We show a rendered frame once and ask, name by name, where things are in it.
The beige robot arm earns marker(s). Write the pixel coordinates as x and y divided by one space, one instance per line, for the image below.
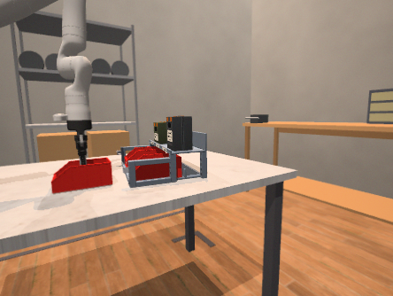
74 41

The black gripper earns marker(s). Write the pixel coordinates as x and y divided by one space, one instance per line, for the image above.
80 127

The grey metal shelf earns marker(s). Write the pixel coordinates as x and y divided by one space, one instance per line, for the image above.
199 144

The black tool case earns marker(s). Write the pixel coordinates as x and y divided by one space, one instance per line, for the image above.
179 133

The olive green tool case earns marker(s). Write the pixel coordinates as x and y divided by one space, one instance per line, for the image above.
160 135

